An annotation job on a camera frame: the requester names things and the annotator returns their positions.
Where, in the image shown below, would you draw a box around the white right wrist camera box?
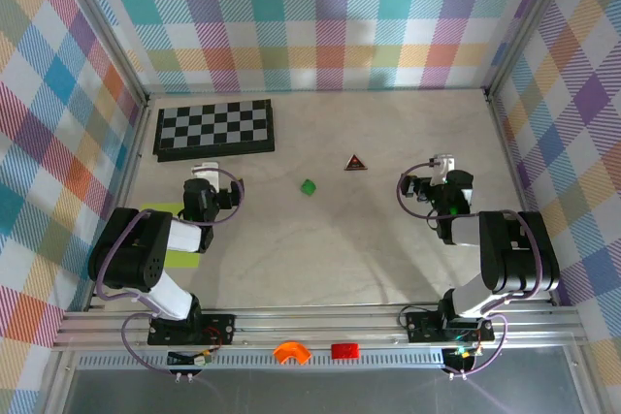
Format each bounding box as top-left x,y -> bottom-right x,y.
430,153 -> 457,187

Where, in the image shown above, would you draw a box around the red plastic block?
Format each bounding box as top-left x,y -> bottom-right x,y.
331,342 -> 361,361

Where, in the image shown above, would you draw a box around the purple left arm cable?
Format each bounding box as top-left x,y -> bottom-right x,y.
93,165 -> 246,377

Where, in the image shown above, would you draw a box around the aluminium side rail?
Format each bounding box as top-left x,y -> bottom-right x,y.
82,93 -> 152,313
484,88 -> 554,308

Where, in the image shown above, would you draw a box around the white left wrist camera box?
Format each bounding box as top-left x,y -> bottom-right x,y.
190,161 -> 220,191

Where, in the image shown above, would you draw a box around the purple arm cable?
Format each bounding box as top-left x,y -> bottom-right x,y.
93,165 -> 246,377
396,161 -> 543,379

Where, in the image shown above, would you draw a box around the orange curved plastic piece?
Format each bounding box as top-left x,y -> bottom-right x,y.
273,340 -> 311,366

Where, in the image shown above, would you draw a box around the aluminium mounting rail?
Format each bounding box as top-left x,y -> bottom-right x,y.
52,307 -> 583,351

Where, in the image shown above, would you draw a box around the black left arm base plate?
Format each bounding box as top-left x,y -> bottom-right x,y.
147,312 -> 237,347

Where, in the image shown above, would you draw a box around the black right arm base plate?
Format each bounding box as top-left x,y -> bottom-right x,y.
405,309 -> 496,343

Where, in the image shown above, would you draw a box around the small circuit board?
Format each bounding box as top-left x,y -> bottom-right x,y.
167,349 -> 214,367
443,344 -> 482,362

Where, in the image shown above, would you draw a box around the black and grey chessboard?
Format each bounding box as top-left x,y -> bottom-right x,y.
152,98 -> 277,164

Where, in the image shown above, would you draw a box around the aluminium frame post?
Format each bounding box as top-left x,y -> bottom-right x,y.
484,0 -> 581,100
48,0 -> 151,108

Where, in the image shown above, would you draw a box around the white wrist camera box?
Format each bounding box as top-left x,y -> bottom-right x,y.
190,161 -> 220,191
430,153 -> 457,187

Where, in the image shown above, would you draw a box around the shiny metal sheet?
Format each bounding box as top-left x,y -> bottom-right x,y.
62,367 -> 586,414

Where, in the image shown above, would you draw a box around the grey slotted cable duct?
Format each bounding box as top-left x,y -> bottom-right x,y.
77,354 -> 447,370

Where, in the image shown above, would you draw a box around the lime green paper sheet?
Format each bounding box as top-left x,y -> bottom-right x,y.
139,202 -> 203,270

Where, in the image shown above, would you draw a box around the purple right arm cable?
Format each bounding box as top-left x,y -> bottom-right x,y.
396,161 -> 543,379

